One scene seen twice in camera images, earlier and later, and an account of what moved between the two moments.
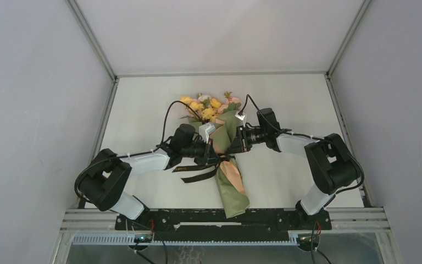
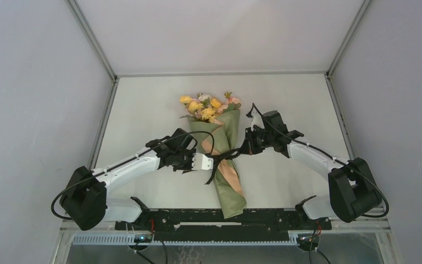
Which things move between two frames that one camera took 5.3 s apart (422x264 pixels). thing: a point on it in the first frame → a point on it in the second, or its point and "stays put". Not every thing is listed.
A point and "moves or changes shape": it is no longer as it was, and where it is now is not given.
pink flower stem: (233, 104) stays put
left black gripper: (208, 157) → (189, 166)
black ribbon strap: (222, 158) moves or changes shape
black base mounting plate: (219, 223) stays put
